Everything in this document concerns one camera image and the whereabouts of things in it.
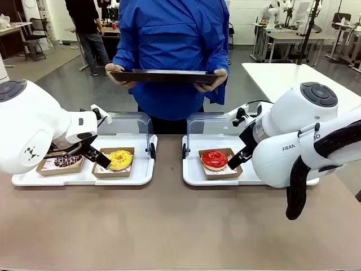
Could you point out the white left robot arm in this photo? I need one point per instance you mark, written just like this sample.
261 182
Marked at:
28 121

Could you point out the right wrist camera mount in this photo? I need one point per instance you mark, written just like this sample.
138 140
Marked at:
239 113

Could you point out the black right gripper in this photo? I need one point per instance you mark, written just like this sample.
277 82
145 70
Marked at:
248 135

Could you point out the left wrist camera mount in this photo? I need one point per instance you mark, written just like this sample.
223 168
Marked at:
97 113

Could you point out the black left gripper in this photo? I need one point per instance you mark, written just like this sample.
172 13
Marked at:
86 138

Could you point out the chocolate donut coloured sprinkles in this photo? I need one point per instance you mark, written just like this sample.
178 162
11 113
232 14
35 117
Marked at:
67 161

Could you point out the person's left hand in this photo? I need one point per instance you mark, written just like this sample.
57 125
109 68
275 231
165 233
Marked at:
221 74

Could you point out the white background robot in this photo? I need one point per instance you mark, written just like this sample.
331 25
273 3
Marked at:
270 14

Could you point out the chocolate sprinkle donut in tray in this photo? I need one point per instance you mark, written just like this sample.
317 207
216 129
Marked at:
62 171

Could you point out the wooden top desk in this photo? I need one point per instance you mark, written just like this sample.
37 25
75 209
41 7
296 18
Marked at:
17 26

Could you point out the black office chair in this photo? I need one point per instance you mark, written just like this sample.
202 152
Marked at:
35 39

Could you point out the small grey table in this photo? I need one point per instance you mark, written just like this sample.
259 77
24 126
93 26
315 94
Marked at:
259 26

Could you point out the grey work table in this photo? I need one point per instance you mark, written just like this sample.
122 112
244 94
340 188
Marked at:
296 36

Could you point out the clear display case lid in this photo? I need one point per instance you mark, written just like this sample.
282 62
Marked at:
127 124
208 124

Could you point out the person in black clothes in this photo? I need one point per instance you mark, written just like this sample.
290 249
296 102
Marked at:
84 17

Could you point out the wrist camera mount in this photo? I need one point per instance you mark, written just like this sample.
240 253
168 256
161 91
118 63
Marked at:
97 113
239 113

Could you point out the yellow sprinkled donut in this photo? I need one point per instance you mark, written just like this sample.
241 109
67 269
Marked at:
125 164

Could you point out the yellow frosted donut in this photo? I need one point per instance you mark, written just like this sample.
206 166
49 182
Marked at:
112 174

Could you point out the white display case base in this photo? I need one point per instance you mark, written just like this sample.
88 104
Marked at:
141 175
194 175

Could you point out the red frosted donut in tray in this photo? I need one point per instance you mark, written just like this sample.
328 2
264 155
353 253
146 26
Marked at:
222 175

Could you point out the black desk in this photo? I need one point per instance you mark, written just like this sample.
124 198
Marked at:
111 45

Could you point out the white side table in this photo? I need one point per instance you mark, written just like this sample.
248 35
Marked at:
268 79

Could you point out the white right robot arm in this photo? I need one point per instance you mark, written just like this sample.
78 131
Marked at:
282 158

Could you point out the person's right hand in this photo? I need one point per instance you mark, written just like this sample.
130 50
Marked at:
115 67

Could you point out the white plastic bag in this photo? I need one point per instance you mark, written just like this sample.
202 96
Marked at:
5 21

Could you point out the person in blue jacket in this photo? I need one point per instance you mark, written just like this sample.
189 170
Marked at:
169 42

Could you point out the red glazed donut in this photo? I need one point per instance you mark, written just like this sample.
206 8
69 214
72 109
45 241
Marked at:
210 161

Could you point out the person's right forearm blue sleeve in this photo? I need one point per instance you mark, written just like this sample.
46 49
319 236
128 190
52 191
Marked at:
124 57

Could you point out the person's left forearm blue sleeve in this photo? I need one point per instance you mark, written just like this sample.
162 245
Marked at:
220 60

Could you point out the dark brown serving tray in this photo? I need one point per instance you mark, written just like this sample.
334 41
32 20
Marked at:
163 76

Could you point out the black stand pole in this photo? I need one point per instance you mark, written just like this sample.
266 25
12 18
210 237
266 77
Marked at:
310 28

